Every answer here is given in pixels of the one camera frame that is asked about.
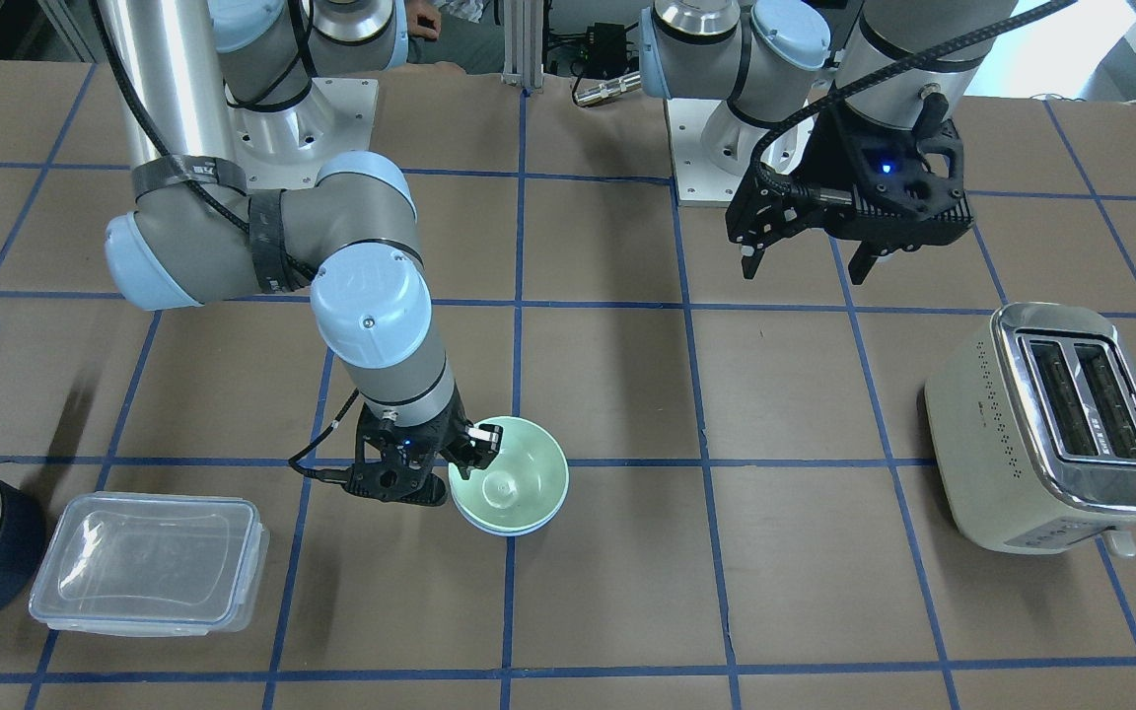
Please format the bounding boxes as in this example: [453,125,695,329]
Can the cream and chrome toaster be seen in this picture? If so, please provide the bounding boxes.
[924,302,1136,558]

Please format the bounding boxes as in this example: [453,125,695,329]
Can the person in white shirt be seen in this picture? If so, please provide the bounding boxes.
[406,1,506,75]

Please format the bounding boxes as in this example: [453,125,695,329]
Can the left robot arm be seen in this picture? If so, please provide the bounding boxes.
[637,1,1016,284]

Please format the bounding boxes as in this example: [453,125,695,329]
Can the black electronics box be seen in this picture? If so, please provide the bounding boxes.
[542,23,638,80]

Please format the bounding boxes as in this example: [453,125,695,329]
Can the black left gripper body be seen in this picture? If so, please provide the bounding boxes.
[725,99,974,248]

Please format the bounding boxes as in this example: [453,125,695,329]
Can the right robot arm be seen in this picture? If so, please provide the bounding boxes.
[89,1,501,507]

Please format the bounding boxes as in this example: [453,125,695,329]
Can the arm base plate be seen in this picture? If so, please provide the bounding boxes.
[666,98,766,207]
[227,78,381,189]

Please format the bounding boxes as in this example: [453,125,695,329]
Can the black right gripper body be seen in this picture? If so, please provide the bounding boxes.
[344,394,479,506]

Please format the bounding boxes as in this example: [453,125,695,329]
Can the black camera cable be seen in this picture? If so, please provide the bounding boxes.
[750,0,1077,203]

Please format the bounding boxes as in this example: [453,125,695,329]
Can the blue bowl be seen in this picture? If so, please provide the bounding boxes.
[459,509,556,536]

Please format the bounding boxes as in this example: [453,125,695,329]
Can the green bowl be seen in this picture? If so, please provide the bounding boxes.
[446,415,571,527]

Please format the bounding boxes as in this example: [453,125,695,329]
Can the silver cylindrical connector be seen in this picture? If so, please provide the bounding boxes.
[571,70,643,108]

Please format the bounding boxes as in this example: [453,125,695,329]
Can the clear plastic food container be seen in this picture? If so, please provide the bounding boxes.
[30,491,270,637]

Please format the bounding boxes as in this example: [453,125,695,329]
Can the aluminium frame post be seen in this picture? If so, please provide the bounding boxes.
[501,1,546,97]

